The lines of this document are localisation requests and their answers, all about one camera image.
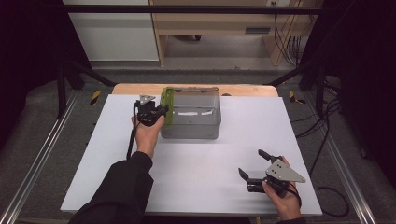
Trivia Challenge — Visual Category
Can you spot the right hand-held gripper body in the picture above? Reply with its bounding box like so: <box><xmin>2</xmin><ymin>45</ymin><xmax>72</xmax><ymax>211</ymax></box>
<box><xmin>247</xmin><ymin>158</ymin><xmax>307</xmax><ymax>200</ymax></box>

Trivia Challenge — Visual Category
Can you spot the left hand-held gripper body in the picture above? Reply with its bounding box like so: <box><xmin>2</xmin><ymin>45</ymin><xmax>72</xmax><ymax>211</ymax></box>
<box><xmin>134</xmin><ymin>94</ymin><xmax>161</xmax><ymax>127</ymax></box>

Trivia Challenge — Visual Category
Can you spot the transparent grey plastic box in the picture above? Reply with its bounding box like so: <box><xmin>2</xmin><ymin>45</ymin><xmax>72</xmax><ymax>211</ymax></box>
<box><xmin>160</xmin><ymin>87</ymin><xmax>222</xmax><ymax>140</ymax></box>

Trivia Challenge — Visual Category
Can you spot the person's left hand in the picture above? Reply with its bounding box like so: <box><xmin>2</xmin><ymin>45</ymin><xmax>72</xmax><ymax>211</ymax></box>
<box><xmin>132</xmin><ymin>115</ymin><xmax>166</xmax><ymax>159</ymax></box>

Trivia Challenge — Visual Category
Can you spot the person's right hand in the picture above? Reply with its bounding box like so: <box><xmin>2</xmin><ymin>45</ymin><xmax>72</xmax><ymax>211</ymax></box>
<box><xmin>262</xmin><ymin>156</ymin><xmax>303</xmax><ymax>221</ymax></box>

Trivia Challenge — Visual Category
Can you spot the yellow black striped tape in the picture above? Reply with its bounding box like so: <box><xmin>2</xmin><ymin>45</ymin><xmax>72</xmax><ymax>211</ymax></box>
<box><xmin>89</xmin><ymin>90</ymin><xmax>103</xmax><ymax>106</ymax></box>
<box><xmin>289</xmin><ymin>91</ymin><xmax>307</xmax><ymax>105</ymax></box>

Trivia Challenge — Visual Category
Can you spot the white cabinet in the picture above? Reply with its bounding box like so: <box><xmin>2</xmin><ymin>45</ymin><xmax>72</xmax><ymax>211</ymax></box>
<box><xmin>62</xmin><ymin>0</ymin><xmax>160</xmax><ymax>62</ymax></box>

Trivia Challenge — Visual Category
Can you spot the black metal stand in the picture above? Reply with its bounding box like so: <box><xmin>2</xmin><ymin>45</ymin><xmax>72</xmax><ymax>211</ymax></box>
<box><xmin>264</xmin><ymin>60</ymin><xmax>328</xmax><ymax>117</ymax></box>
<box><xmin>57</xmin><ymin>59</ymin><xmax>117</xmax><ymax>119</ymax></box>

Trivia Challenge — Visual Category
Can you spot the wooden desk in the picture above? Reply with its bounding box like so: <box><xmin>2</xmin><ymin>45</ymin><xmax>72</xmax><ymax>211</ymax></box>
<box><xmin>148</xmin><ymin>0</ymin><xmax>316</xmax><ymax>67</ymax></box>

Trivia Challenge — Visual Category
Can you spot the black curtain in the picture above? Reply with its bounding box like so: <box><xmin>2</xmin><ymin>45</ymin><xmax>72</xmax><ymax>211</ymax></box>
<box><xmin>0</xmin><ymin>0</ymin><xmax>92</xmax><ymax>150</ymax></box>
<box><xmin>298</xmin><ymin>0</ymin><xmax>396</xmax><ymax>181</ymax></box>

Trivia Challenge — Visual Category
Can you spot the right hand-held gripper cable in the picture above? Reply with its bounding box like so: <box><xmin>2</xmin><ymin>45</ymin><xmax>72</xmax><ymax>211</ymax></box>
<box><xmin>286</xmin><ymin>182</ymin><xmax>303</xmax><ymax>209</ymax></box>

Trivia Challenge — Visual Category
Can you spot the hand-held gripper cable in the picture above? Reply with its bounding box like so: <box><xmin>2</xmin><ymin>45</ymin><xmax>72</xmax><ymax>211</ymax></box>
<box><xmin>286</xmin><ymin>182</ymin><xmax>303</xmax><ymax>209</ymax></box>
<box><xmin>125</xmin><ymin>101</ymin><xmax>141</xmax><ymax>161</ymax></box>

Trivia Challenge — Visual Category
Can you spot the left hand-held gripper cable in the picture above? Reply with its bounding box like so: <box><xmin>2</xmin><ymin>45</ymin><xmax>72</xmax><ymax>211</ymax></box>
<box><xmin>125</xmin><ymin>101</ymin><xmax>141</xmax><ymax>161</ymax></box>

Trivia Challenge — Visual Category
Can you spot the aluminium rail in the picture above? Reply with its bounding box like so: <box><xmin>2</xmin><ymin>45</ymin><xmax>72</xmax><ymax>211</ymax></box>
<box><xmin>0</xmin><ymin>90</ymin><xmax>79</xmax><ymax>224</ymax></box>
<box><xmin>306</xmin><ymin>92</ymin><xmax>378</xmax><ymax>224</ymax></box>

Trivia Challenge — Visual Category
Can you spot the black floor cable loop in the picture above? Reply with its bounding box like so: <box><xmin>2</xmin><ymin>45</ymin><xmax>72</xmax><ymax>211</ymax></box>
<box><xmin>314</xmin><ymin>186</ymin><xmax>350</xmax><ymax>218</ymax></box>

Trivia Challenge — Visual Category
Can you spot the black frame bar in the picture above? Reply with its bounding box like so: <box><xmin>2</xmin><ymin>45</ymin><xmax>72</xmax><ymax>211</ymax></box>
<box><xmin>62</xmin><ymin>4</ymin><xmax>323</xmax><ymax>15</ymax></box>

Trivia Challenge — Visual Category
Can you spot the bundle of black desk cables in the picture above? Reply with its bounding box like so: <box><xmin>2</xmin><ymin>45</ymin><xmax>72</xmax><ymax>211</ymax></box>
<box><xmin>272</xmin><ymin>1</ymin><xmax>305</xmax><ymax>67</ymax></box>

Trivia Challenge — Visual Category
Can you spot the grey desk handle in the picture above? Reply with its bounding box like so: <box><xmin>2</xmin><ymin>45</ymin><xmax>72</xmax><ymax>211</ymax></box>
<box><xmin>245</xmin><ymin>27</ymin><xmax>271</xmax><ymax>35</ymax></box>

